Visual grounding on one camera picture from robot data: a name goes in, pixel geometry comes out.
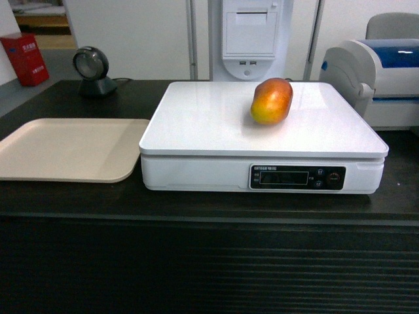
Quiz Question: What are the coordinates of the grey chair back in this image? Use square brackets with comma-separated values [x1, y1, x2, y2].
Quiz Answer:
[365, 12, 418, 39]

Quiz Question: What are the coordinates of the dark red yellow mango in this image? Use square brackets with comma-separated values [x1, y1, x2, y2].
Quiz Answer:
[250, 78, 293, 125]

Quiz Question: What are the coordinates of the black checkout counter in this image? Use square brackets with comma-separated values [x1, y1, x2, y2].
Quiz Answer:
[0, 80, 419, 314]

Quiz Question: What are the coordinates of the black barcode scanner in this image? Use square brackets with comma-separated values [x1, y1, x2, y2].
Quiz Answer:
[73, 46, 117, 98]

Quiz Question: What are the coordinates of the beige plastic tray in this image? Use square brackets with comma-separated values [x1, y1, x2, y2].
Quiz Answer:
[1, 118, 149, 183]

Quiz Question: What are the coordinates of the white blue label printer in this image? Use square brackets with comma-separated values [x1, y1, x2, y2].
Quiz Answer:
[319, 39, 418, 130]

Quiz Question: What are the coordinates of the white receipt printer kiosk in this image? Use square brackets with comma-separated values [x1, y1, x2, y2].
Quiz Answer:
[208, 0, 294, 82]

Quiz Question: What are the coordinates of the red fire extinguisher box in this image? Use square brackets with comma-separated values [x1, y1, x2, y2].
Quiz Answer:
[1, 33, 49, 86]

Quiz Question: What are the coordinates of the white digital scale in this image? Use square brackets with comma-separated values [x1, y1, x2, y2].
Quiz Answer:
[139, 82, 389, 194]

